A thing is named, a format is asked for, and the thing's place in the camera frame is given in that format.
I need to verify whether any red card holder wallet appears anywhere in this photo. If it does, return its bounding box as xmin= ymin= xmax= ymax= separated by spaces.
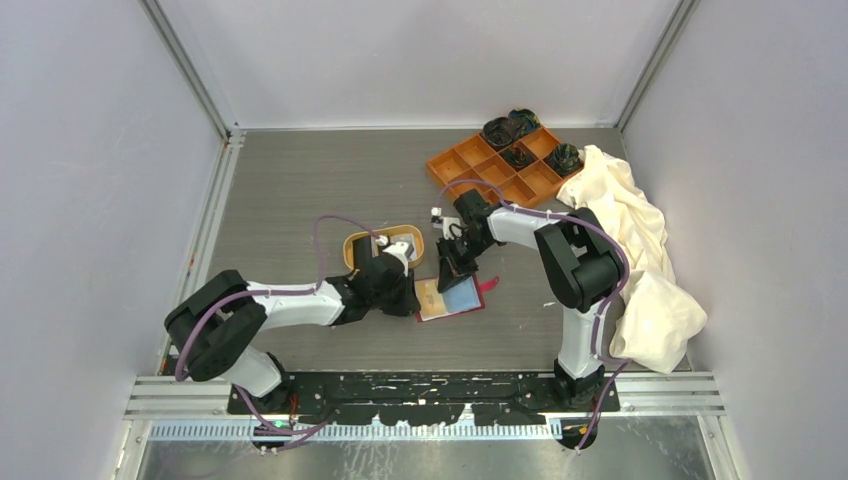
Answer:
xmin=435 ymin=275 xmax=500 ymax=320

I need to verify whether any dark camouflage rolled sock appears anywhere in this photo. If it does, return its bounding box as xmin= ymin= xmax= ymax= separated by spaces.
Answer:
xmin=543 ymin=143 xmax=583 ymax=178

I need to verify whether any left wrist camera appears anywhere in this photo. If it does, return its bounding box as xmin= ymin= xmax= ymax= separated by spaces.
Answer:
xmin=376 ymin=234 xmax=416 ymax=269

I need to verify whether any oval wooden card tray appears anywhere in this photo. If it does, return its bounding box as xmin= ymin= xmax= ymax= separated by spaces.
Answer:
xmin=342 ymin=224 xmax=425 ymax=269

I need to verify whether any cream cloth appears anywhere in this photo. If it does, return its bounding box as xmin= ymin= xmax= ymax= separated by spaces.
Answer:
xmin=557 ymin=145 xmax=708 ymax=373

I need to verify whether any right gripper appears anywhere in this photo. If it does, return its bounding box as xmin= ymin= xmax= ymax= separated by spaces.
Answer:
xmin=435 ymin=232 xmax=492 ymax=294

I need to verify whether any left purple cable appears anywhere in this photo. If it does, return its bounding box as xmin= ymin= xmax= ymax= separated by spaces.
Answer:
xmin=173 ymin=213 xmax=389 ymax=453

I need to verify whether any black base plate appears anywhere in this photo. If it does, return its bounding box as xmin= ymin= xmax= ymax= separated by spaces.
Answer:
xmin=227 ymin=371 xmax=620 ymax=427

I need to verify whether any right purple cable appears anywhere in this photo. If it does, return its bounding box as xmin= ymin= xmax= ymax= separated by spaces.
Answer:
xmin=435 ymin=178 xmax=634 ymax=452

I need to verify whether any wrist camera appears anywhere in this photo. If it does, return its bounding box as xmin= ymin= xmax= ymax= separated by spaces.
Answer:
xmin=376 ymin=234 xmax=416 ymax=269
xmin=430 ymin=207 xmax=461 ymax=237

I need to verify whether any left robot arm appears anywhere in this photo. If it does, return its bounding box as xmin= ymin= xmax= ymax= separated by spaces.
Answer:
xmin=164 ymin=241 xmax=420 ymax=413

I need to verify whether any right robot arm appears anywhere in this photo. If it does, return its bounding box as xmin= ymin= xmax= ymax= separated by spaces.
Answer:
xmin=431 ymin=189 xmax=629 ymax=411

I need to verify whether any purple cable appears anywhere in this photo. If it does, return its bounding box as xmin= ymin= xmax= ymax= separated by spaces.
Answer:
xmin=435 ymin=178 xmax=634 ymax=452
xmin=173 ymin=213 xmax=389 ymax=453

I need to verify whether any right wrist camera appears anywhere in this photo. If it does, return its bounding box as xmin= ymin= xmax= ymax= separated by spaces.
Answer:
xmin=430 ymin=207 xmax=461 ymax=237

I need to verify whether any orange compartment tray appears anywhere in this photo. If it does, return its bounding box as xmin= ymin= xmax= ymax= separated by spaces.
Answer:
xmin=425 ymin=126 xmax=583 ymax=207

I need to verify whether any dark rolled sock in tray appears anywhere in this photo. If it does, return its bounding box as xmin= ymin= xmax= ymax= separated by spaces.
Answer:
xmin=500 ymin=146 xmax=536 ymax=171

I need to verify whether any dark green rolled sock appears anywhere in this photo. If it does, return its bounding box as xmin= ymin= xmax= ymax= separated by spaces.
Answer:
xmin=508 ymin=108 xmax=541 ymax=138

